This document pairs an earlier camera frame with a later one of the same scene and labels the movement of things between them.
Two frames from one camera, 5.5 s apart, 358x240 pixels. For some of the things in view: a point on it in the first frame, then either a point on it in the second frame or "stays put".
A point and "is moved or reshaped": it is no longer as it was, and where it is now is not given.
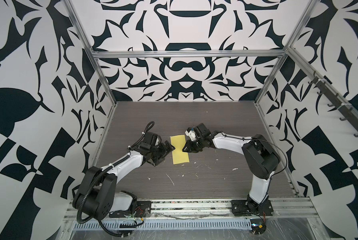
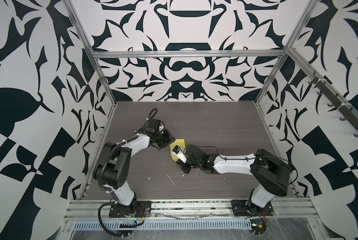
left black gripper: x=164 y=151 → x=169 y=139
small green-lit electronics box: x=257 y=227 stays put
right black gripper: x=190 y=147 → x=182 y=165
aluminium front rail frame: x=291 y=209 stays put
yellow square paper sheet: x=179 y=156 is moved or reshaped
